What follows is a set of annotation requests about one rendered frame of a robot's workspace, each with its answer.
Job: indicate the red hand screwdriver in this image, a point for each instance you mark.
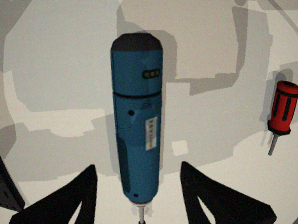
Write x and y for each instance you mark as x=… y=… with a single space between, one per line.
x=283 y=109

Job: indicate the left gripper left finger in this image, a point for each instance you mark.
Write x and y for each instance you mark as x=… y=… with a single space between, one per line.
x=59 y=206

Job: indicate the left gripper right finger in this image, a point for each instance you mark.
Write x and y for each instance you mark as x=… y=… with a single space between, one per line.
x=227 y=205

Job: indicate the dark blue electric screwdriver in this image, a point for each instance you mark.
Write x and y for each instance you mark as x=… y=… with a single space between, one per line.
x=136 y=71

